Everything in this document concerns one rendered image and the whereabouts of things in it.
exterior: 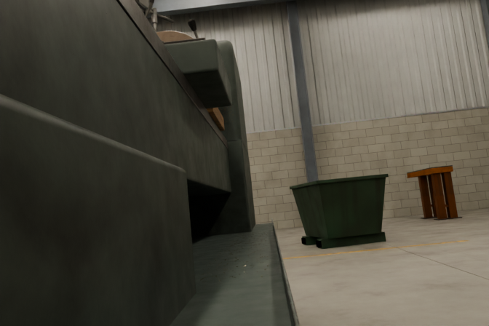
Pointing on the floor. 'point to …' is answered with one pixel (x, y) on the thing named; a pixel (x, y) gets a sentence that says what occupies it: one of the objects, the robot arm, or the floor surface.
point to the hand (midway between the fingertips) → (146, 14)
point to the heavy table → (436, 192)
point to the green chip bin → (341, 210)
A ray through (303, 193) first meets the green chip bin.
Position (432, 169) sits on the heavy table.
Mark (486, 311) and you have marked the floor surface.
